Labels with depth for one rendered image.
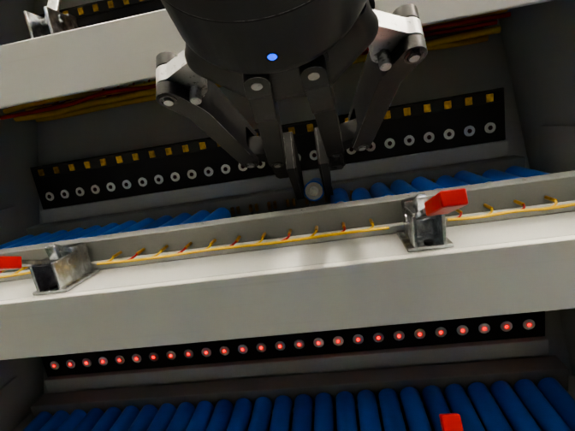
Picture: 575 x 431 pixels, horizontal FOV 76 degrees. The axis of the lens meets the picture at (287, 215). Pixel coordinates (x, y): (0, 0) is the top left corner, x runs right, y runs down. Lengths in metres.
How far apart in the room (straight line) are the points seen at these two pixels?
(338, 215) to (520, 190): 0.13
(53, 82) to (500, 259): 0.35
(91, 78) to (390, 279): 0.27
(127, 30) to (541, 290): 0.33
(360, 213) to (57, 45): 0.27
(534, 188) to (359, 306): 0.15
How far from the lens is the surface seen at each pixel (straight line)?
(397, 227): 0.29
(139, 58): 0.33
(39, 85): 0.37
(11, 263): 0.29
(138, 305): 0.28
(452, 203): 0.19
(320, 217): 0.28
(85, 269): 0.34
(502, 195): 0.31
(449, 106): 0.43
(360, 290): 0.24
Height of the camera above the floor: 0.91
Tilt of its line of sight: 8 degrees up
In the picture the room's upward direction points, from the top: 7 degrees counter-clockwise
